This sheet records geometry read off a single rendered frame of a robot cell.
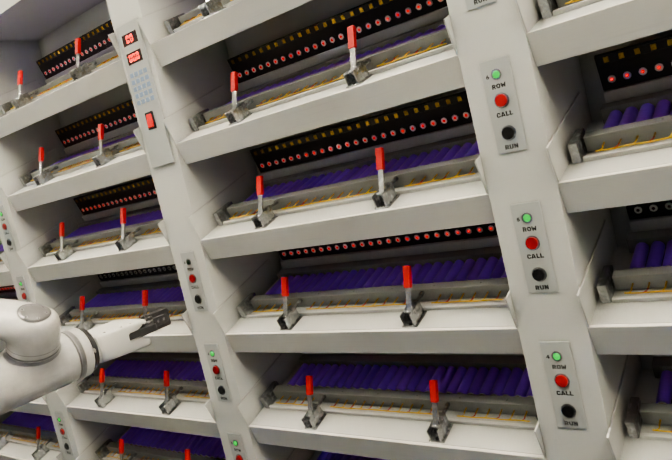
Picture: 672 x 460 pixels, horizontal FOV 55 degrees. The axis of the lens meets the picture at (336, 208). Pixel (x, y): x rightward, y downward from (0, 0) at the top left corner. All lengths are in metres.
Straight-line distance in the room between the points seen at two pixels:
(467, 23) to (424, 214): 0.27
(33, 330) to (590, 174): 0.80
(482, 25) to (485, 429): 0.61
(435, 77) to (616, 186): 0.28
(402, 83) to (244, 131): 0.33
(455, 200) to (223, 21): 0.51
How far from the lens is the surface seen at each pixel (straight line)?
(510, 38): 0.87
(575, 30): 0.85
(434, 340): 1.01
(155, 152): 1.32
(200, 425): 1.48
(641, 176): 0.84
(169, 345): 1.47
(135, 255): 1.46
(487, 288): 1.01
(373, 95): 0.97
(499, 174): 0.89
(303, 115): 1.05
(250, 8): 1.12
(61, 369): 1.12
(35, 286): 1.88
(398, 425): 1.16
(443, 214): 0.94
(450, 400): 1.12
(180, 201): 1.29
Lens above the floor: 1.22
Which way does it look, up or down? 5 degrees down
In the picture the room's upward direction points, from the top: 13 degrees counter-clockwise
